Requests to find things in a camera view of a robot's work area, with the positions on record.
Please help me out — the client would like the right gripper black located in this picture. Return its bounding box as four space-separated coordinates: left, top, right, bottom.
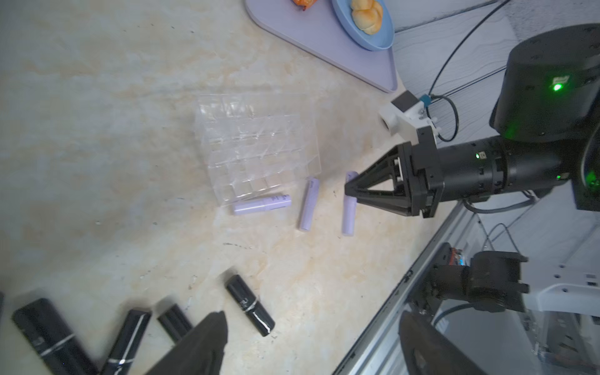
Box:
345 127 444 218

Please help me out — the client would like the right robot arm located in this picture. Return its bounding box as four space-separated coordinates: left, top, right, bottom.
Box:
345 23 599 316

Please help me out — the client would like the blue plate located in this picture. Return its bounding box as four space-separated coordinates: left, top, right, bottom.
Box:
332 0 395 52

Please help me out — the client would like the purple lipstick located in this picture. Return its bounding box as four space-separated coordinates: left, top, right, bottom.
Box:
342 195 357 237
233 195 292 216
298 178 320 231

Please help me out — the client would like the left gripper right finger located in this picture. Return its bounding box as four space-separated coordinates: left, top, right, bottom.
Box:
398 311 485 375

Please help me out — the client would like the orange snack packet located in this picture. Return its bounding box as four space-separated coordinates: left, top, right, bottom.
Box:
292 0 317 11

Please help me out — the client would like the black lipstick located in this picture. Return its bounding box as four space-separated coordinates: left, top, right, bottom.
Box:
99 309 152 375
12 298 98 374
225 274 276 337
157 304 193 344

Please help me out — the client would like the bread roll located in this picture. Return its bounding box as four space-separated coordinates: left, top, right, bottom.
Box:
351 0 384 35

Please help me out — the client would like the aluminium rail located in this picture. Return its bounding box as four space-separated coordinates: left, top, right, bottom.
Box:
333 205 478 375

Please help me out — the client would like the clear acrylic lipstick organizer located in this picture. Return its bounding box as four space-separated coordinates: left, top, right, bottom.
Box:
195 92 321 206

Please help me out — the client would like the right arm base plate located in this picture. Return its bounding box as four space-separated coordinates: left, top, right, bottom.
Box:
419 242 470 313

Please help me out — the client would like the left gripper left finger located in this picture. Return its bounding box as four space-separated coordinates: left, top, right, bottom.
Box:
147 311 228 375

